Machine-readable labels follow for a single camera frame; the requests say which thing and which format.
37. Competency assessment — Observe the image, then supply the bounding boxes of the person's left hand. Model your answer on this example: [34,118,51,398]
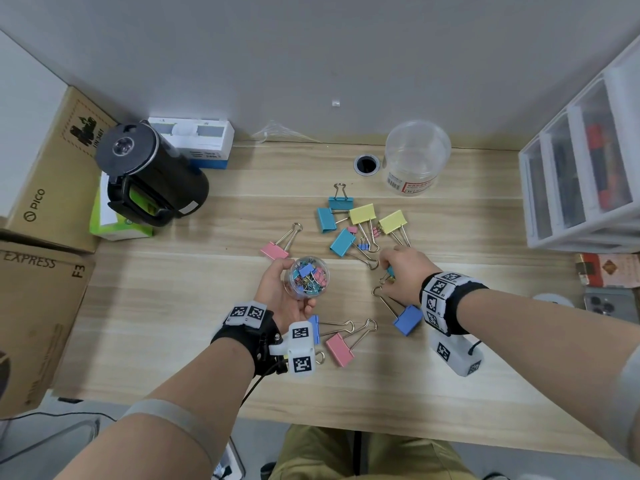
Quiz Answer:
[254,257,319,335]

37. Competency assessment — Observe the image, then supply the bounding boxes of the person's right hand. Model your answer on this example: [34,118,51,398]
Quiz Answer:
[378,246,443,308]

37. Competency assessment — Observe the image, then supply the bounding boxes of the small clear plastic jar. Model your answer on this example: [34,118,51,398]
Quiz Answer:
[283,256,331,301]

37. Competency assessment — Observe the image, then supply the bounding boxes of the person's right forearm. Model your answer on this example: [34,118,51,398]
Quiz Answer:
[457,287,640,465]

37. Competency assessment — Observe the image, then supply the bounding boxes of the person's left forearm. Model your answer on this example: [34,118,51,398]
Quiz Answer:
[54,337,257,480]

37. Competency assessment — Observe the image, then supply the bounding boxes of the large pink binder clip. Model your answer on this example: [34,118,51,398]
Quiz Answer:
[259,223,304,261]
[324,318,379,368]

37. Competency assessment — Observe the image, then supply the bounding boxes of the heap of small colourful clips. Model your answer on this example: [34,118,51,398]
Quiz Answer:
[290,263,328,297]

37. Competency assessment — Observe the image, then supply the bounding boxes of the large blue binder clip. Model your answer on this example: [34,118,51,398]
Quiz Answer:
[307,315,356,346]
[372,286,425,337]

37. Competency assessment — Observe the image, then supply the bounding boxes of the large teal binder clip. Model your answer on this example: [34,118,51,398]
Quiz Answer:
[329,228,380,271]
[316,207,350,234]
[328,183,355,212]

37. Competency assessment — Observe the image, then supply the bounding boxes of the large yellow binder clip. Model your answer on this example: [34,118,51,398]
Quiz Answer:
[348,203,381,253]
[378,210,412,248]

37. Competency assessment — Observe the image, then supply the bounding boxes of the clear plastic bag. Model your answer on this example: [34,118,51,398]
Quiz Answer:
[251,120,322,144]

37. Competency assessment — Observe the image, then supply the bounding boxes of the large clear plastic jar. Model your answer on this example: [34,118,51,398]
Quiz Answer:
[383,119,453,197]

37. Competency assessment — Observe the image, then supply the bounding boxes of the white and blue box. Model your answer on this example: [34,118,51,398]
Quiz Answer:
[148,116,235,171]

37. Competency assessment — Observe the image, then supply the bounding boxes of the black electric kettle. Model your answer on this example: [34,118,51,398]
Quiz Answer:
[94,119,210,228]

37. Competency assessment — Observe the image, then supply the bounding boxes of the white round disc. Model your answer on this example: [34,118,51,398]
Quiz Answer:
[532,293,575,308]

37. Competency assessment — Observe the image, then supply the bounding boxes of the olive trousers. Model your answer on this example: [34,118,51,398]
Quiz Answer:
[269,424,477,480]

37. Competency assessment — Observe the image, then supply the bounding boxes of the clear drawer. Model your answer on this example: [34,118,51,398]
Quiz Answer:
[544,112,587,231]
[571,79,635,214]
[522,139,555,241]

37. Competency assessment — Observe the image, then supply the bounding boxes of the green and white box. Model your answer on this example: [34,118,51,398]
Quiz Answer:
[89,172,155,242]

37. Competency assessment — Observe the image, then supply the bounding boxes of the white plastic drawer unit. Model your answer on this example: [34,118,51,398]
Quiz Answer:
[518,34,640,254]

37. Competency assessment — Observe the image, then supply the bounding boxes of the grey smartphone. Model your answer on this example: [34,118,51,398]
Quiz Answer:
[583,287,640,324]

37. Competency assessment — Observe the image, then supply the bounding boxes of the red printed box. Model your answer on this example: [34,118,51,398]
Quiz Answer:
[574,253,640,289]

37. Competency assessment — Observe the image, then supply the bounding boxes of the tall brown cardboard box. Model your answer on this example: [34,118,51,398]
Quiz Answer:
[0,86,119,254]

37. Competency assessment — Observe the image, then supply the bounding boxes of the wide brown cardboard box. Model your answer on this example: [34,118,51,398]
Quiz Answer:
[0,240,96,420]

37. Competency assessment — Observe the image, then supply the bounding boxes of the black marker wrist strap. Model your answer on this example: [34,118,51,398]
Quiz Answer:
[419,272,489,337]
[210,300,282,378]

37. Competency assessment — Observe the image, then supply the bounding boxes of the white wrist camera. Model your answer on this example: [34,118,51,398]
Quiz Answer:
[428,328,485,378]
[268,321,317,380]

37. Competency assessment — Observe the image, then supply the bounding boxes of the black camera cable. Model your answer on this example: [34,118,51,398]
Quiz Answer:
[239,361,282,408]

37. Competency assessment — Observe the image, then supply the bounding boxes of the desk cable grommet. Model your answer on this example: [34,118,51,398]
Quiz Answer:
[353,154,382,177]

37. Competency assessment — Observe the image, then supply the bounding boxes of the black floor cable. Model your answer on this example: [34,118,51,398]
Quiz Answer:
[0,409,117,424]

